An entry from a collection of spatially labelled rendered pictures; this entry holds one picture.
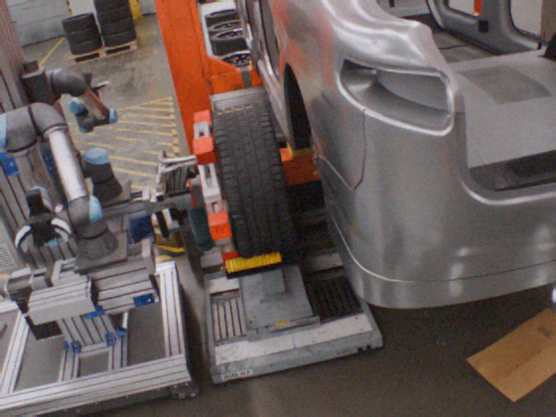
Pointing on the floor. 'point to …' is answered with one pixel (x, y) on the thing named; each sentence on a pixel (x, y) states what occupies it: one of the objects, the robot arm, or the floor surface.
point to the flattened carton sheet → (520, 356)
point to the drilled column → (192, 250)
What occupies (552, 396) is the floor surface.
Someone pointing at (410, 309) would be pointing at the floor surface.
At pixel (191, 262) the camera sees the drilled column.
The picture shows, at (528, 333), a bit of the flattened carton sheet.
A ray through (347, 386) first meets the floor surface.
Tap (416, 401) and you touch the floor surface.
